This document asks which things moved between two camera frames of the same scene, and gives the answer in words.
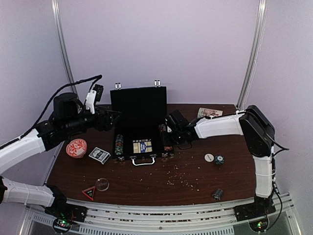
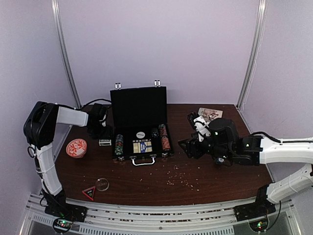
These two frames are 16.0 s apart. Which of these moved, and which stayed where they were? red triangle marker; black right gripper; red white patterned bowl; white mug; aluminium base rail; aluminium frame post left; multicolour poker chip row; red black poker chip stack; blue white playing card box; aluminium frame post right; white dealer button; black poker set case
Moved: black right gripper; white dealer button; red black poker chip stack; blue white playing card box
Stayed: aluminium frame post right; multicolour poker chip row; aluminium frame post left; aluminium base rail; black poker set case; red triangle marker; red white patterned bowl; white mug
